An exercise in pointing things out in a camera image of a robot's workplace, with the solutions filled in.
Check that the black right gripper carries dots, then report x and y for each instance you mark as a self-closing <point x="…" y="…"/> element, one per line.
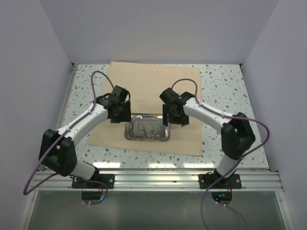
<point x="183" y="120"/>

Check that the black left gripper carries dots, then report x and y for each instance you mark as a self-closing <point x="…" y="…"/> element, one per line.
<point x="125" y="117"/>

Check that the steel instrument tray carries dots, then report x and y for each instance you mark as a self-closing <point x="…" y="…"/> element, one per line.
<point x="147" y="130"/>

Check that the beige cloth wrap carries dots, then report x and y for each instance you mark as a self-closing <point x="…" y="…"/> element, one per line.
<point x="146" y="82"/>

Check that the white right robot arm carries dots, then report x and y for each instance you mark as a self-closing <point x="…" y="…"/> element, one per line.
<point x="236" y="133"/>

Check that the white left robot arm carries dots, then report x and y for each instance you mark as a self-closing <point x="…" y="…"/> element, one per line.
<point x="58" y="147"/>

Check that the steel surgical instruments set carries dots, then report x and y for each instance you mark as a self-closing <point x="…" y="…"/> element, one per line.
<point x="147" y="131"/>

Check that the aluminium side rail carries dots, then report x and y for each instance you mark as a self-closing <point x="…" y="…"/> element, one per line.
<point x="64" y="93"/>

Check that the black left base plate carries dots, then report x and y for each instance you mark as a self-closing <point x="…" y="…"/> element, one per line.
<point x="108" y="181"/>

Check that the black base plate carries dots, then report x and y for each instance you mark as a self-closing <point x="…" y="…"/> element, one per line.
<point x="211" y="181"/>
<point x="108" y="181"/>

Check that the aluminium front rail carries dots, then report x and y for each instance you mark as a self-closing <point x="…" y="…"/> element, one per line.
<point x="186" y="180"/>

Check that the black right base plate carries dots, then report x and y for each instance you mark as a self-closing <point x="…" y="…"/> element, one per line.
<point x="211" y="181"/>

